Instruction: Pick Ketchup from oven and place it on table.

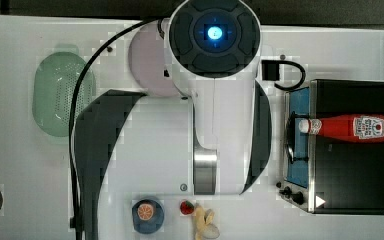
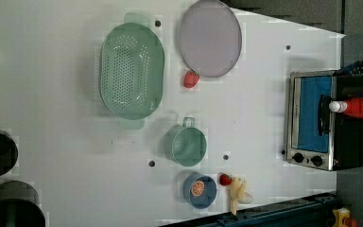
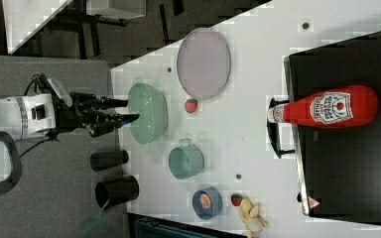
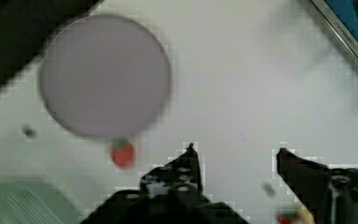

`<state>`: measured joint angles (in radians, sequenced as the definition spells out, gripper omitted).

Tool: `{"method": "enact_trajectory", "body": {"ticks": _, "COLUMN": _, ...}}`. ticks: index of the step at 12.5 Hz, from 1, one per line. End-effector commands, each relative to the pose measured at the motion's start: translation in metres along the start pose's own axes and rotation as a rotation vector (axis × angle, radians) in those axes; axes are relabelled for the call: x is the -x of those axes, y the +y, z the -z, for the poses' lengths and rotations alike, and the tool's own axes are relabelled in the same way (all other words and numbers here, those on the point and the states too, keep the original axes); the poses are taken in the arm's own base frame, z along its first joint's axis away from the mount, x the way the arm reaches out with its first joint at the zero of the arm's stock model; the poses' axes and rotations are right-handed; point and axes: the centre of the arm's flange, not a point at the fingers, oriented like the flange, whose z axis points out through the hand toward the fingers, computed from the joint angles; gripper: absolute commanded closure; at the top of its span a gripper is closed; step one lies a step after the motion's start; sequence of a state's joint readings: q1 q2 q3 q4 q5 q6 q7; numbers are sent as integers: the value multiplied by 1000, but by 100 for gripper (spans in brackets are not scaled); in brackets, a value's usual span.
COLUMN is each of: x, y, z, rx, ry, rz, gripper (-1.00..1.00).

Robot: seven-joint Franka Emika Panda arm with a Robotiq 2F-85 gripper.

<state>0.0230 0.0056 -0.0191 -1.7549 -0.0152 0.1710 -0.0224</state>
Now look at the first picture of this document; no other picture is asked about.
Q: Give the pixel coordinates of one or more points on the red strawberry toy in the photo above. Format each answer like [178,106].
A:
[186,207]

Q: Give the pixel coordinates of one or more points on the orange slice toy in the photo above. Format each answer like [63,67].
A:
[145,211]

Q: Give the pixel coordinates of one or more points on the blue bowl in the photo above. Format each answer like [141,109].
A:
[154,224]

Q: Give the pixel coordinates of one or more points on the green perforated colander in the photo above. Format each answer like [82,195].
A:
[54,83]

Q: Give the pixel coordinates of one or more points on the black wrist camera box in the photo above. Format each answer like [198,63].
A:
[270,70]

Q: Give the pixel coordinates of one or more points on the red ketchup bottle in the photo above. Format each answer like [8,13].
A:
[354,128]

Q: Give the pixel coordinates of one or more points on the pink round plate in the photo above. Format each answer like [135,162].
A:
[146,58]

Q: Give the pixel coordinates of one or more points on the black toaster oven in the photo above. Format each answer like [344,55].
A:
[329,176]

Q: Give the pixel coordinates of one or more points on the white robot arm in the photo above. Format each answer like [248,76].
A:
[138,154]

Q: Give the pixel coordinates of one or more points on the peeled banana toy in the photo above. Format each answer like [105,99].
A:
[203,221]

